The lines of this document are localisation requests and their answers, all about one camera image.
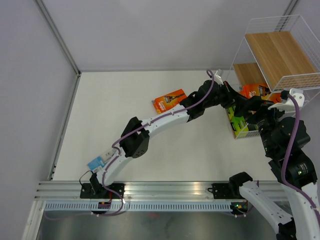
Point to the small green black razor box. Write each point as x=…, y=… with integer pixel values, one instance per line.
x=230, y=111

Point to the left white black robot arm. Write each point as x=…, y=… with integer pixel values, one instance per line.
x=134, y=140

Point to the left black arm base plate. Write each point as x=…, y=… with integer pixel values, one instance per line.
x=99, y=192

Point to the aluminium corner post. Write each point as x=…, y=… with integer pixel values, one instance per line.
x=57, y=35

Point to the large green black razor box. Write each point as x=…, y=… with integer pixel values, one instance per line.
x=239, y=124

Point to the white slotted cable duct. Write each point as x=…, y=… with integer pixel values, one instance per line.
x=142, y=206

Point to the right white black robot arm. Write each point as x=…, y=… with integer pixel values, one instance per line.
x=283, y=136

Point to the orange fusion5 box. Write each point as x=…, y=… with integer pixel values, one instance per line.
x=262, y=90
x=168, y=101

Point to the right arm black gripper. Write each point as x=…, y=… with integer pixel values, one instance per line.
x=255, y=103

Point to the aluminium front rail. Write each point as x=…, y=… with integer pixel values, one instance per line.
x=135, y=191

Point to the clear blue blister razor pack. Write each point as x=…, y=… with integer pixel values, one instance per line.
x=100, y=161

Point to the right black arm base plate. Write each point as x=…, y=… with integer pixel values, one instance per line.
x=225, y=191

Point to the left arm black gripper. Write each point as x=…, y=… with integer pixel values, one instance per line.
x=229, y=92

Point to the white wire wooden shelf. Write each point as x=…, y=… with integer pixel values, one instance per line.
x=281, y=51

